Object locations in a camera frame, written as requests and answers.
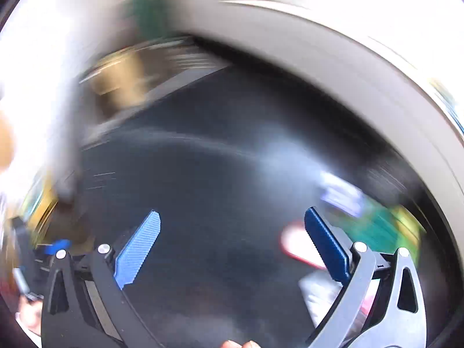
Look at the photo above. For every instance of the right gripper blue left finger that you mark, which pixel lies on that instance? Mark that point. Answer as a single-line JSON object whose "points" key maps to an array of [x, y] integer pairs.
{"points": [[131, 258]]}

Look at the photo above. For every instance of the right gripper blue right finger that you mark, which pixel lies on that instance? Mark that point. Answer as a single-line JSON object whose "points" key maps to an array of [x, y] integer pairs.
{"points": [[334, 256]]}

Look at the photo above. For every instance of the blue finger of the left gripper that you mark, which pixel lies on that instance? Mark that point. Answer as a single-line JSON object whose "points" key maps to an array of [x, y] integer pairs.
{"points": [[56, 246]]}

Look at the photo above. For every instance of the steel kitchen sink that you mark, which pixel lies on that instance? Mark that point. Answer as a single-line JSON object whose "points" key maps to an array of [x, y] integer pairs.
{"points": [[125, 82]]}

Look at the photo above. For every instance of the red white wrapper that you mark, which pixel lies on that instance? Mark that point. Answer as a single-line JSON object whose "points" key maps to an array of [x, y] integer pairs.
{"points": [[297, 244]]}

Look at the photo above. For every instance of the green bottle by sink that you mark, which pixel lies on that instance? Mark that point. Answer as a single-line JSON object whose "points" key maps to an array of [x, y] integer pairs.
{"points": [[151, 18]]}

